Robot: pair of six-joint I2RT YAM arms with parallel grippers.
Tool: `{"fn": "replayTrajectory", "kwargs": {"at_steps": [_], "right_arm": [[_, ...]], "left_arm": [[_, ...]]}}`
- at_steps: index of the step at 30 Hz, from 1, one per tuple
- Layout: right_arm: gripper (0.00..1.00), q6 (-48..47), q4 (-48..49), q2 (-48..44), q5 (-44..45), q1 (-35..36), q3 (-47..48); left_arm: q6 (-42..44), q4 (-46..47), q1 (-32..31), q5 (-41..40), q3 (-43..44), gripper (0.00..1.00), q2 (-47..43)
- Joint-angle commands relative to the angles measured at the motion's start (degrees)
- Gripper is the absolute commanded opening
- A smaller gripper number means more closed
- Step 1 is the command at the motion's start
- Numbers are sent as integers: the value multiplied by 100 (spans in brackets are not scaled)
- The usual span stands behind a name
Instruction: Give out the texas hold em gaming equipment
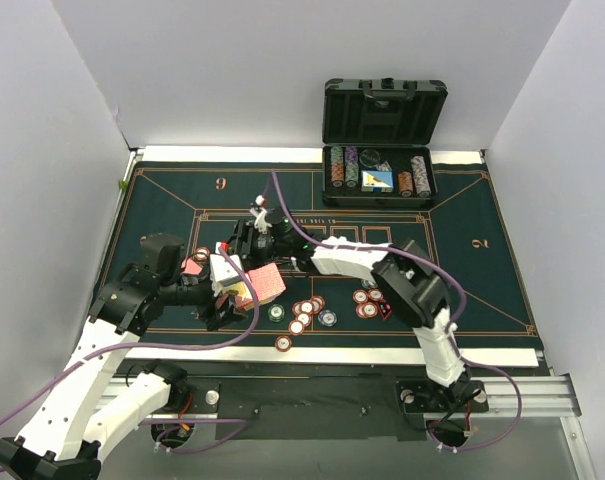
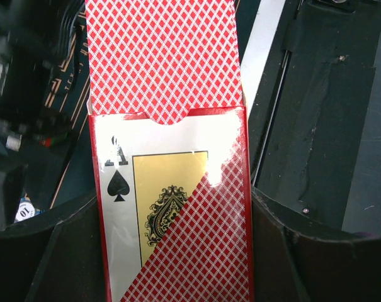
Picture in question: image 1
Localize red playing card deck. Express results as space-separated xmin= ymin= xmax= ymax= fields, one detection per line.
xmin=231 ymin=263 xmax=286 ymax=311

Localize dealt card seat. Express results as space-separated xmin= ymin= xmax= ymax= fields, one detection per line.
xmin=181 ymin=258 xmax=203 ymax=276

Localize green poker chip stack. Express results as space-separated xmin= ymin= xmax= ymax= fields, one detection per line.
xmin=268 ymin=304 xmax=286 ymax=323

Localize red poker chip stack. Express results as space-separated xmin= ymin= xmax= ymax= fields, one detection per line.
xmin=291 ymin=295 xmax=326 ymax=331

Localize blue poker chip stack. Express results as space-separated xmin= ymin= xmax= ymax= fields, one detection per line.
xmin=318 ymin=310 xmax=337 ymax=327

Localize moved red chip group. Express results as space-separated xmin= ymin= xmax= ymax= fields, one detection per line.
xmin=352 ymin=288 xmax=384 ymax=319

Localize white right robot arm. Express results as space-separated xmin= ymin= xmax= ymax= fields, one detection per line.
xmin=228 ymin=218 xmax=477 ymax=409

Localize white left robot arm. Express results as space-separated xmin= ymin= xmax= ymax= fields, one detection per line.
xmin=0 ymin=233 xmax=250 ymax=479

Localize dark green poker table mat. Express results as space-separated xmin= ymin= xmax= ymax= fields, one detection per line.
xmin=94 ymin=162 xmax=544 ymax=350

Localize green orange chip row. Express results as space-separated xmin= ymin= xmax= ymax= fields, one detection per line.
xmin=330 ymin=146 xmax=345 ymax=188

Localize blue boxed card deck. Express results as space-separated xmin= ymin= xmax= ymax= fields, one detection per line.
xmin=360 ymin=170 xmax=395 ymax=193

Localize black dealer button in case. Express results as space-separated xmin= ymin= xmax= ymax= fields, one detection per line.
xmin=359 ymin=148 xmax=381 ymax=168

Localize orange chip row in case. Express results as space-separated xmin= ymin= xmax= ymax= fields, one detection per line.
xmin=397 ymin=171 xmax=414 ymax=197

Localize black poker chip case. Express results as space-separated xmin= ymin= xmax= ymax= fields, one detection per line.
xmin=322 ymin=77 xmax=448 ymax=210

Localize purple chip row in case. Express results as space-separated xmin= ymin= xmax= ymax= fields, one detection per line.
xmin=410 ymin=156 xmax=431 ymax=198

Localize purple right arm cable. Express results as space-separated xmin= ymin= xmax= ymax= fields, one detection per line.
xmin=264 ymin=169 xmax=523 ymax=454

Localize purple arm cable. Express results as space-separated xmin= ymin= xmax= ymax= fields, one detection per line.
xmin=0 ymin=244 xmax=261 ymax=474
xmin=264 ymin=169 xmax=523 ymax=454

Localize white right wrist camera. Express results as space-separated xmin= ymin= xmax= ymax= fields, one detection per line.
xmin=249 ymin=195 xmax=271 ymax=234

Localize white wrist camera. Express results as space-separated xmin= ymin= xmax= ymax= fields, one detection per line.
xmin=209 ymin=254 xmax=243 ymax=296
xmin=249 ymin=195 xmax=271 ymax=234

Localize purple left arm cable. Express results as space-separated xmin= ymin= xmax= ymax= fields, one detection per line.
xmin=0 ymin=244 xmax=261 ymax=474

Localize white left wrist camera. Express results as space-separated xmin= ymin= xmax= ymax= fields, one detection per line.
xmin=209 ymin=254 xmax=243 ymax=296

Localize aluminium front rail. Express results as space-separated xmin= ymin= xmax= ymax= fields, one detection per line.
xmin=93 ymin=375 xmax=582 ymax=418

